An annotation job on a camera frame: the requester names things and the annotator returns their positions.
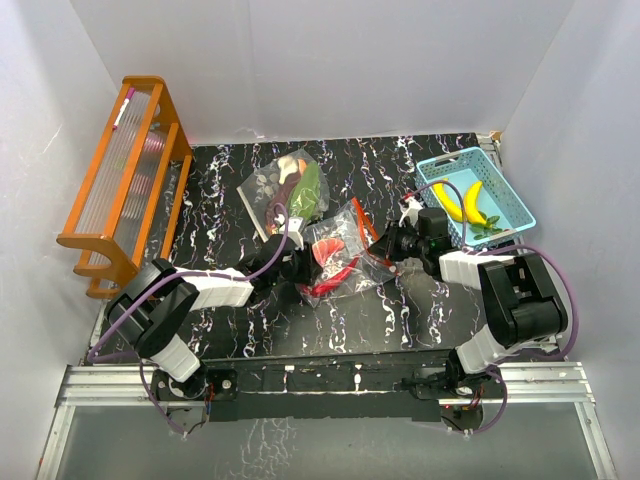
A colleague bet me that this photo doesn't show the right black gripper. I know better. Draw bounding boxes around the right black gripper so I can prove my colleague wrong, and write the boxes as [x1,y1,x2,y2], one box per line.
[367,219,428,262]

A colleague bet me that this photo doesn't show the red fake chili pepper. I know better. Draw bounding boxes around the red fake chili pepper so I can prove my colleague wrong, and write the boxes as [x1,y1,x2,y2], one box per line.
[309,256,360,298]

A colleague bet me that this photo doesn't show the fake watermelon slice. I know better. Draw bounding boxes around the fake watermelon slice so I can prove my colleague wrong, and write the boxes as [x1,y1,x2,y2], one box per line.
[312,238,345,266]

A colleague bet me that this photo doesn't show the clear zip bag red slider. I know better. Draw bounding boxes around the clear zip bag red slider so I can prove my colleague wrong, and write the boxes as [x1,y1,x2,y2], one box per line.
[297,198,397,307]

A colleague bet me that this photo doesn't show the yellow fake banana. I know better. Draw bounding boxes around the yellow fake banana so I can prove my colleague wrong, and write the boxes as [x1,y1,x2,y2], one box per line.
[463,181,485,224]
[432,182,466,223]

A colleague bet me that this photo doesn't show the clear bag with green leaf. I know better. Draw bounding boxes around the clear bag with green leaf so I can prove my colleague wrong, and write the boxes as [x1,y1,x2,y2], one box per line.
[237,149,329,242]

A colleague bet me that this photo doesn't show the fake cherry tomato vine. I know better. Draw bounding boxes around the fake cherry tomato vine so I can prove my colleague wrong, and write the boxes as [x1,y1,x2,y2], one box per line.
[471,215,506,240]

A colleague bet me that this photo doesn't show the light blue plastic basket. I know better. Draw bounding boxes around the light blue plastic basket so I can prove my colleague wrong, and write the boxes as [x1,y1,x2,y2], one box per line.
[416,147,536,250]

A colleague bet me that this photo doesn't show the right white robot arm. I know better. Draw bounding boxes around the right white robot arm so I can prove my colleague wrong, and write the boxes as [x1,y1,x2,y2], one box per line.
[369,208,569,397]

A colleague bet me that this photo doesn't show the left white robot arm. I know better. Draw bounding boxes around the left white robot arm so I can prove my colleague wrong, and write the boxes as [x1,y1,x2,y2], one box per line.
[106,234,322,399]

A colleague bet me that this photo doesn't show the orange wooden rack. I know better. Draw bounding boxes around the orange wooden rack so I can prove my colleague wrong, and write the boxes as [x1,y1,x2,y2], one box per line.
[57,76,193,300]

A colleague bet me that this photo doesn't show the pink white marker pen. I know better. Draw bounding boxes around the pink white marker pen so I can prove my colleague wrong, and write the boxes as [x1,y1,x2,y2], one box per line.
[112,87,135,131]

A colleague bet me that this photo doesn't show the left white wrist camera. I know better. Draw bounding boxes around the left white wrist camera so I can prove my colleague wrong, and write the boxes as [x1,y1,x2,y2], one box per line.
[280,217,305,249]

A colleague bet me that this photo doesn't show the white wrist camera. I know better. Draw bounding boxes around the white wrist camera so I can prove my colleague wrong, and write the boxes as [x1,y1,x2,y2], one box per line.
[280,217,305,249]
[399,196,423,228]

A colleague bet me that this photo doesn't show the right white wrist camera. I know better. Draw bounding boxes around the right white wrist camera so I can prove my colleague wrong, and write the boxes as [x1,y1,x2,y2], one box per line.
[399,196,423,228]

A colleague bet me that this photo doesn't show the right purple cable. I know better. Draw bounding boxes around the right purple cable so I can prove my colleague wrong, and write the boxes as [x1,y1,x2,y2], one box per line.
[409,179,580,362]

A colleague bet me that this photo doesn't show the purple cable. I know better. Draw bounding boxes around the purple cable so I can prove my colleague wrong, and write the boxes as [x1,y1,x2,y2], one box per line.
[409,179,580,362]
[87,204,291,363]

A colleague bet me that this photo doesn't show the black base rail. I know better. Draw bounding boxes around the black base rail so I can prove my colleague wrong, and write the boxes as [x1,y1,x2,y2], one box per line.
[151,350,505,430]

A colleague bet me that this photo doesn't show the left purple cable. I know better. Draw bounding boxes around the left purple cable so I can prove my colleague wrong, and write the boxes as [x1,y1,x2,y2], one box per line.
[87,204,291,363]

